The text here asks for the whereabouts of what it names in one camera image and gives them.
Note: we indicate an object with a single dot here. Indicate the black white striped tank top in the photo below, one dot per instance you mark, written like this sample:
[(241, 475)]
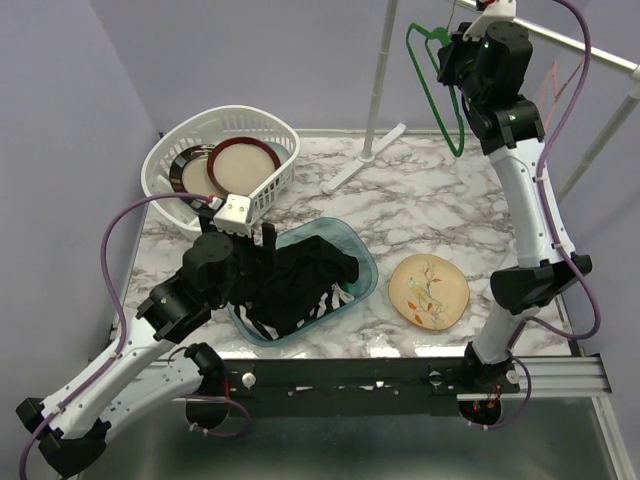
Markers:
[(329, 302)]

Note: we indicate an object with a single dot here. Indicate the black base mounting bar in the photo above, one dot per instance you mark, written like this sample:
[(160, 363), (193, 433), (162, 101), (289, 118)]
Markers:
[(359, 387)]

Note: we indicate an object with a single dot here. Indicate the beige bird pattern plate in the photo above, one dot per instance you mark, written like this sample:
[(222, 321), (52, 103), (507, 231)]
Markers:
[(429, 292)]

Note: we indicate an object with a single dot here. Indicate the pink wire hanger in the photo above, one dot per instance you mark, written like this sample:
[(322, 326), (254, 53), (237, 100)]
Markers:
[(551, 91)]

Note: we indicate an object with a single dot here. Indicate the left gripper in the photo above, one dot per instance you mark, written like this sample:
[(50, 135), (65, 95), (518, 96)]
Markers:
[(257, 255)]

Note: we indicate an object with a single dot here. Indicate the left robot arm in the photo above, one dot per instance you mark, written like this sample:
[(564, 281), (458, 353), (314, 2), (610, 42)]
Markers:
[(72, 426)]

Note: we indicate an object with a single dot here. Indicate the black rimmed plate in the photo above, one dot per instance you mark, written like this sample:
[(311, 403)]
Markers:
[(188, 172)]

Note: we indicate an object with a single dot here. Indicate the metal clothes rack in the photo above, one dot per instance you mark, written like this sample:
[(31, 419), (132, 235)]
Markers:
[(373, 147)]

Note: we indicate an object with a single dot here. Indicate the white plastic dish basket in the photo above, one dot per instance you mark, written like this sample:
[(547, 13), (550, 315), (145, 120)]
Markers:
[(214, 126)]

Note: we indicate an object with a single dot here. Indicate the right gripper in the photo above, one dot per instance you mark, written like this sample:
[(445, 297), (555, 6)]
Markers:
[(451, 49)]

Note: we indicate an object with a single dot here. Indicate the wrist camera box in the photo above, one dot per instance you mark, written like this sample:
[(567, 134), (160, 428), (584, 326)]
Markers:
[(491, 11), (232, 214)]

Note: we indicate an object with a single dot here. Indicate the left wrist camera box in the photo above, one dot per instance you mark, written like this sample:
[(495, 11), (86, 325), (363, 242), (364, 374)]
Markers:
[(232, 214)]

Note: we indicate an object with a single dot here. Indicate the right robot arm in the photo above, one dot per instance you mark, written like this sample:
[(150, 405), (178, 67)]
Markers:
[(489, 70)]

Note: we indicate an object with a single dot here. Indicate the red rimmed plate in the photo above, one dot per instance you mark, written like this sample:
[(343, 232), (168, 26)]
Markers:
[(240, 165)]

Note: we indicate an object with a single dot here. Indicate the clear blue plastic tray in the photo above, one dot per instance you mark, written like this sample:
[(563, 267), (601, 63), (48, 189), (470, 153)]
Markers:
[(342, 236)]

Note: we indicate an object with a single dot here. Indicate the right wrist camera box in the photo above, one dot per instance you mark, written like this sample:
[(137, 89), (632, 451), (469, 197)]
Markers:
[(491, 11)]

